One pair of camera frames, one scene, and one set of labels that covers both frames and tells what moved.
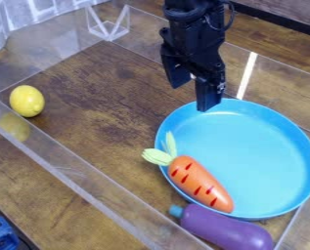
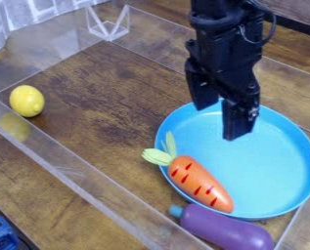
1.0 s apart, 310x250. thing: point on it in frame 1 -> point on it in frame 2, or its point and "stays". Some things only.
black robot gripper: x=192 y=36 -> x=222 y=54
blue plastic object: x=0 y=234 stays
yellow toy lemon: x=25 y=101 stays
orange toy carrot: x=190 y=174 stays
